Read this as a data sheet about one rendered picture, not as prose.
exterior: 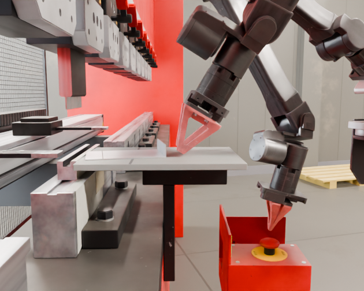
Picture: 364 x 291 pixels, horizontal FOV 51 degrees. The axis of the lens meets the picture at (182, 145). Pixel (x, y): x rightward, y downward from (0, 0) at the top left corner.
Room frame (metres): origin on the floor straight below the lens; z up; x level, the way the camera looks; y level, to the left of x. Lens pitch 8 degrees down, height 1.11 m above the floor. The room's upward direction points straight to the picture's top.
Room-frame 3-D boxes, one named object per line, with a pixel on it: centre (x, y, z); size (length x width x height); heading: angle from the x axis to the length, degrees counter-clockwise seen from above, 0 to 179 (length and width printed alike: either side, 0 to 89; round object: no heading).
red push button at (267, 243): (0.74, -0.18, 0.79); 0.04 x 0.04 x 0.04
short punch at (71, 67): (0.65, 0.18, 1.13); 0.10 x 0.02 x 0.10; 2
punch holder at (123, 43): (1.02, 0.19, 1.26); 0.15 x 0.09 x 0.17; 2
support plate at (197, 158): (0.65, 0.03, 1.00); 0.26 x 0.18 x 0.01; 92
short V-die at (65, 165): (0.69, 0.18, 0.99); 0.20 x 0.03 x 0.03; 2
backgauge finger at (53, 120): (1.13, 0.35, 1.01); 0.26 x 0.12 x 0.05; 92
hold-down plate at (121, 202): (0.69, 0.13, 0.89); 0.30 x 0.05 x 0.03; 2
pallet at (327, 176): (4.80, -2.05, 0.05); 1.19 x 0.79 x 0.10; 106
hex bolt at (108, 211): (0.59, 0.12, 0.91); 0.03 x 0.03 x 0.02
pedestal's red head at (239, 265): (0.79, -0.17, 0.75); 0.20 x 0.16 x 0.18; 179
